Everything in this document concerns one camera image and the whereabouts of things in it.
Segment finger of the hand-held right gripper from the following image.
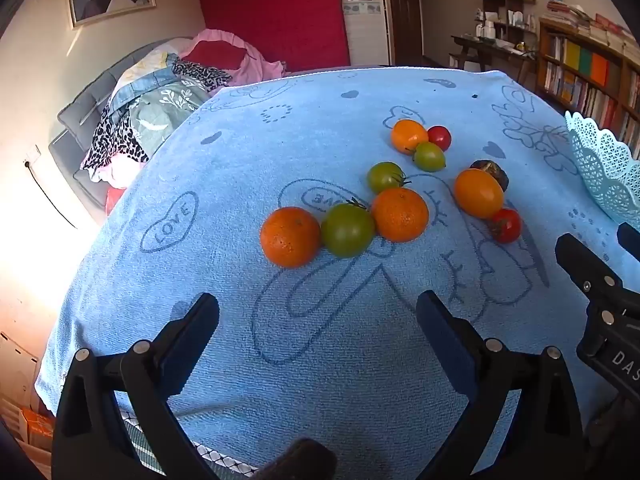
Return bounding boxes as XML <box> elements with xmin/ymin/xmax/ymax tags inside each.
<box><xmin>555</xmin><ymin>233</ymin><xmax>640</xmax><ymax>323</ymax></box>
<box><xmin>616</xmin><ymin>222</ymin><xmax>640</xmax><ymax>263</ymax></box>

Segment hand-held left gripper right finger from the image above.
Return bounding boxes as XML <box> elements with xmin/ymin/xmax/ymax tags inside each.
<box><xmin>416</xmin><ymin>290</ymin><xmax>586</xmax><ymax>480</ymax></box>

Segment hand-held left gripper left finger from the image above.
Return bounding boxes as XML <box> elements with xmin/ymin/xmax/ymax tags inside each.
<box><xmin>52</xmin><ymin>292</ymin><xmax>221</xmax><ymax>480</ymax></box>

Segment red tomato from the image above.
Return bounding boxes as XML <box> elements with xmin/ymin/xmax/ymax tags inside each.
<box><xmin>488</xmin><ymin>208</ymin><xmax>523</xmax><ymax>244</ymax></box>
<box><xmin>427</xmin><ymin>125</ymin><xmax>452</xmax><ymax>152</ymax></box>

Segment light blue lattice basket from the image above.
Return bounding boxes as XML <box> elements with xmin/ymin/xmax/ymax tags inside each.
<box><xmin>564</xmin><ymin>111</ymin><xmax>640</xmax><ymax>224</ymax></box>

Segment orange tomato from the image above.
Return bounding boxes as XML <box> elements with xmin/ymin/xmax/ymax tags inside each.
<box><xmin>390</xmin><ymin>119</ymin><xmax>430</xmax><ymax>155</ymax></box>
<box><xmin>454</xmin><ymin>168</ymin><xmax>505</xmax><ymax>219</ymax></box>

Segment dark brown passion fruit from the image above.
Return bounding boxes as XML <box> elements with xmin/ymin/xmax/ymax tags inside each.
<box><xmin>469</xmin><ymin>159</ymin><xmax>510</xmax><ymax>193</ymax></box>

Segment orange mandarin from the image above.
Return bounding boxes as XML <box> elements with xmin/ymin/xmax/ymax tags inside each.
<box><xmin>371</xmin><ymin>187</ymin><xmax>430</xmax><ymax>243</ymax></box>
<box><xmin>260</xmin><ymin>206</ymin><xmax>322</xmax><ymax>269</ymax></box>

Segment large green tomato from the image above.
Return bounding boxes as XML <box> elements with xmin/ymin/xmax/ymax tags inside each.
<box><xmin>320</xmin><ymin>199</ymin><xmax>376</xmax><ymax>259</ymax></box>

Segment blue printed towel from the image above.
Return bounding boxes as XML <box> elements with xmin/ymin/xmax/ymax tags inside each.
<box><xmin>34</xmin><ymin>67</ymin><xmax>640</xmax><ymax>480</ymax></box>

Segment red cloth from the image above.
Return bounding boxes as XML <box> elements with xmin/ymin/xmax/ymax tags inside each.
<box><xmin>105</xmin><ymin>187</ymin><xmax>127</xmax><ymax>217</ymax></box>

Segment rows of shelved books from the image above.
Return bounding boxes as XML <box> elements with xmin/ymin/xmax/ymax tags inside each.
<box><xmin>542</xmin><ymin>35</ymin><xmax>640</xmax><ymax>156</ymax></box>

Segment cardboard boxes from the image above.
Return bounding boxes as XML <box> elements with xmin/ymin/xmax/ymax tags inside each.
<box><xmin>0</xmin><ymin>332</ymin><xmax>56</xmax><ymax>461</ymax></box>

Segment wooden bookcase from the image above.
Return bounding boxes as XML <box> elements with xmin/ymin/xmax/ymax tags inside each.
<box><xmin>537</xmin><ymin>15</ymin><xmax>640</xmax><ymax>161</ymax></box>

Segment leopard print cloth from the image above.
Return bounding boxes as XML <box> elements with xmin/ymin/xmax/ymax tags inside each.
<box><xmin>80</xmin><ymin>57</ymin><xmax>233</xmax><ymax>171</ymax></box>

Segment stacks of books atop bookcase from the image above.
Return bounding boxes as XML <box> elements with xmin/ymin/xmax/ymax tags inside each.
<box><xmin>547</xmin><ymin>0</ymin><xmax>640</xmax><ymax>51</ymax></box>

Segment green floral quilt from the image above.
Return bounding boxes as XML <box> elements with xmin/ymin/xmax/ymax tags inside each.
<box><xmin>127</xmin><ymin>82</ymin><xmax>211</xmax><ymax>153</ymax></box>

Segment wooden desk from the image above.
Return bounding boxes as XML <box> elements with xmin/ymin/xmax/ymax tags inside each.
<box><xmin>450</xmin><ymin>35</ymin><xmax>538</xmax><ymax>86</ymax></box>

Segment wooden desk shelf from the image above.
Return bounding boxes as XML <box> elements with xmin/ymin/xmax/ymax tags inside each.
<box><xmin>474</xmin><ymin>0</ymin><xmax>538</xmax><ymax>43</ymax></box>

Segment light patchwork quilt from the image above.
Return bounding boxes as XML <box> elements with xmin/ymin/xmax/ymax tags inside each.
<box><xmin>107</xmin><ymin>50</ymin><xmax>191</xmax><ymax>111</ymax></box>

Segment pink cloth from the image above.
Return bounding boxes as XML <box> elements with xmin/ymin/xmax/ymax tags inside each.
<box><xmin>180</xmin><ymin>29</ymin><xmax>288</xmax><ymax>93</ymax></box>

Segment red cushion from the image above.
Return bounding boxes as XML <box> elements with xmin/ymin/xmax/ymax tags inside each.
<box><xmin>186</xmin><ymin>40</ymin><xmax>248</xmax><ymax>72</ymax></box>

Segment dark wooden door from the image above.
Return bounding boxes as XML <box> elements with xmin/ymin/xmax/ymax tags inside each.
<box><xmin>387</xmin><ymin>0</ymin><xmax>425</xmax><ymax>66</ymax></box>

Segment white wardrobe doors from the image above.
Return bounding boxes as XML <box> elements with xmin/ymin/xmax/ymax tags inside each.
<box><xmin>335</xmin><ymin>0</ymin><xmax>396</xmax><ymax>68</ymax></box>

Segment red mattress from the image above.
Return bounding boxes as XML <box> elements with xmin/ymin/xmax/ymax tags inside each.
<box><xmin>196</xmin><ymin>0</ymin><xmax>350</xmax><ymax>73</ymax></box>

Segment black cable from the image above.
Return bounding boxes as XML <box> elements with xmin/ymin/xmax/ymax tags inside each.
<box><xmin>25</xmin><ymin>162</ymin><xmax>80</xmax><ymax>230</ymax></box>

